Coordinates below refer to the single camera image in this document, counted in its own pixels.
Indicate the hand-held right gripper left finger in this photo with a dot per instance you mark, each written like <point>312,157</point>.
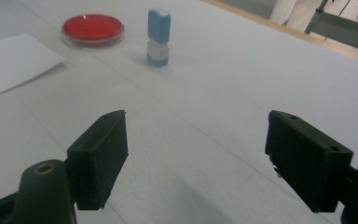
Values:
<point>96,161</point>

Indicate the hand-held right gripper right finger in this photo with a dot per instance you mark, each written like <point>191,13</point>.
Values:
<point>307,161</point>

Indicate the round red ink pad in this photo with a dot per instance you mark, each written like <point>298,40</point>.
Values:
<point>93,29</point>

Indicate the blue and white stamp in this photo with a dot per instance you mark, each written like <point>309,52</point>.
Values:
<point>158,25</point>

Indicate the wooden table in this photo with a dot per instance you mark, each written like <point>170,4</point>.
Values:
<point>354,56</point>

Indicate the white paper sheet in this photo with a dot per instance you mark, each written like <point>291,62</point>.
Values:
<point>9,62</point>

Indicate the white panel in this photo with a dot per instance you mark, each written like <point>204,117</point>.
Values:
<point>287,12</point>

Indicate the metal desk frame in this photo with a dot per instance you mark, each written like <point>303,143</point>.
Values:
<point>348,31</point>

